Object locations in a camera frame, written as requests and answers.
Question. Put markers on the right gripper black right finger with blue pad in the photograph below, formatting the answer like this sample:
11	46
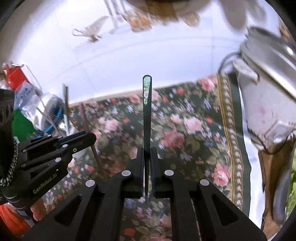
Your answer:
199	211

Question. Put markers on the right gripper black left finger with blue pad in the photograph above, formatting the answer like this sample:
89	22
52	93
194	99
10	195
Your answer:
93	211

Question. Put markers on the dark reddish chopstick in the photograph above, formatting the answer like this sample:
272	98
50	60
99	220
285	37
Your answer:
92	135

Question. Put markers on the silver metal chopstick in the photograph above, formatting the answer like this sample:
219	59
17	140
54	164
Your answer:
66	108

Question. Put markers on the orange sleeve forearm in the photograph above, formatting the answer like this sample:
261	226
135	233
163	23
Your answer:
16	224

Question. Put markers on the person's left hand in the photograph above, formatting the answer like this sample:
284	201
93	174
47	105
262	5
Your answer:
38	210

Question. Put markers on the green box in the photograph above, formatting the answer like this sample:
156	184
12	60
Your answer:
22	128

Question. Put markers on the blue plastic basin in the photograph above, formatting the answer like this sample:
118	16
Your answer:
55	112

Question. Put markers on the floral dark green tablecloth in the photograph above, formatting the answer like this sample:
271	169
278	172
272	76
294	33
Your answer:
196	127

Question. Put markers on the bowl of lettuce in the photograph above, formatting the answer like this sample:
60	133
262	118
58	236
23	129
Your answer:
291	194

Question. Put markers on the white rice cooker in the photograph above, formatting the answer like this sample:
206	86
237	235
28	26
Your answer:
265	70

